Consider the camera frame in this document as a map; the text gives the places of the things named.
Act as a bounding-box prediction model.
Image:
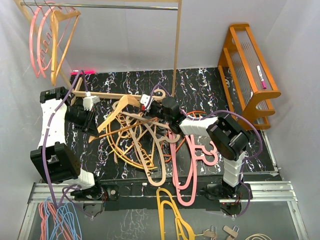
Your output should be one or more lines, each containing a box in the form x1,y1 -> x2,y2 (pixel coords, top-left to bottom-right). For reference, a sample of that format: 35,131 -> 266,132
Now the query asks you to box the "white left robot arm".
30,87 -> 104,200

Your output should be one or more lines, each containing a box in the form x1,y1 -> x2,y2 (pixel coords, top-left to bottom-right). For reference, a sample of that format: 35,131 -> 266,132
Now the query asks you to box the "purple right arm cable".
149,83 -> 263,218

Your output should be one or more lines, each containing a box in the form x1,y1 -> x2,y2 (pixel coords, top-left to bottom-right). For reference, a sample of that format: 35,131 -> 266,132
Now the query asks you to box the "beige clip left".
197,226 -> 218,240

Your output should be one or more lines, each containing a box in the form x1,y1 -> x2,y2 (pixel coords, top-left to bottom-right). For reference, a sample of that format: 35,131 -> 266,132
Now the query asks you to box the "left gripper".
64,106 -> 99,138

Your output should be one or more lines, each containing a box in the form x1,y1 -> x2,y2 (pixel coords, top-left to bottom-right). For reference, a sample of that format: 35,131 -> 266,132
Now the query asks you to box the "wooden garment rack frame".
13,0 -> 183,106

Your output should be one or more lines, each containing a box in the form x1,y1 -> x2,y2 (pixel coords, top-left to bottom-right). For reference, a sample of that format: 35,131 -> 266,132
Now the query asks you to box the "pink white marker pen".
256,65 -> 267,90

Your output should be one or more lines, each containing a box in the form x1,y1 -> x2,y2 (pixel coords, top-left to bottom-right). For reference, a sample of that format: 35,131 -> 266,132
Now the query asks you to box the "orange wooden shelf rack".
218,23 -> 281,130

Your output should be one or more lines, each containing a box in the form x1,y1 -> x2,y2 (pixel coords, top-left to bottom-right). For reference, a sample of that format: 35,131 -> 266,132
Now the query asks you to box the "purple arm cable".
41,70 -> 95,218
149,83 -> 263,218

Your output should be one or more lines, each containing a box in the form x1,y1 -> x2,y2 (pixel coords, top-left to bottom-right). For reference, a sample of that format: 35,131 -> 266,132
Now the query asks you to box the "yellow plastic hanger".
156,188 -> 196,240

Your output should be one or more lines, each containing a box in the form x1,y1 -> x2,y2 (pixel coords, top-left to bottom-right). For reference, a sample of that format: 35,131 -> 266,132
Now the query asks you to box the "pink flat plastic hanger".
169,134 -> 219,207

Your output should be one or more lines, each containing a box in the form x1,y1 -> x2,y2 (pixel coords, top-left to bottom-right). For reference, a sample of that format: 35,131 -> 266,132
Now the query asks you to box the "pink tape strip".
70,70 -> 96,76

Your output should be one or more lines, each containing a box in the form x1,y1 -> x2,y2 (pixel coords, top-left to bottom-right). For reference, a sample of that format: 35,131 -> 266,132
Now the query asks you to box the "pink wavy wire hanger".
16,0 -> 55,79

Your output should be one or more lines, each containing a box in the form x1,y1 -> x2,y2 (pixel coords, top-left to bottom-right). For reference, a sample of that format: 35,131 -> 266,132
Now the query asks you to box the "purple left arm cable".
41,70 -> 95,218

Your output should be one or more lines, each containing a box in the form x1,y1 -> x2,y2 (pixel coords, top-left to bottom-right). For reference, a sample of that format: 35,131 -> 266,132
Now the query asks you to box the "wooden hanger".
50,10 -> 81,86
88,94 -> 166,144

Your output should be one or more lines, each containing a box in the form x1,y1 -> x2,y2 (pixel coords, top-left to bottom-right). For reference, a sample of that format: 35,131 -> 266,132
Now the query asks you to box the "beige clip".
197,226 -> 218,240
223,225 -> 239,240

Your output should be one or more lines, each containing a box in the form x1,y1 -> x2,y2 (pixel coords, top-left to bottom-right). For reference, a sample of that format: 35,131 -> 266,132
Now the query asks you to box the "beige clip right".
223,225 -> 239,240

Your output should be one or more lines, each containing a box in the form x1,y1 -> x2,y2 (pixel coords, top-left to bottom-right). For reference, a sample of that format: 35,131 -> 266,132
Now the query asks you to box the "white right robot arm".
139,94 -> 249,199

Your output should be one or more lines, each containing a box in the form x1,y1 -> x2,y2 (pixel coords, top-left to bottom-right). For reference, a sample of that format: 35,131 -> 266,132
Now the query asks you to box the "cream hanger bottom edge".
245,233 -> 271,240

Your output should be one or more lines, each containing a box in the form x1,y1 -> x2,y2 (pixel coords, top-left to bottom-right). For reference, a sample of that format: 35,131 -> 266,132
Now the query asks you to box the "beige plastic hanger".
113,103 -> 180,187

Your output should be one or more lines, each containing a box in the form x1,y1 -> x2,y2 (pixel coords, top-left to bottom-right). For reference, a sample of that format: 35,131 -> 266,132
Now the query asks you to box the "orange plastic curved hanger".
106,112 -> 161,172

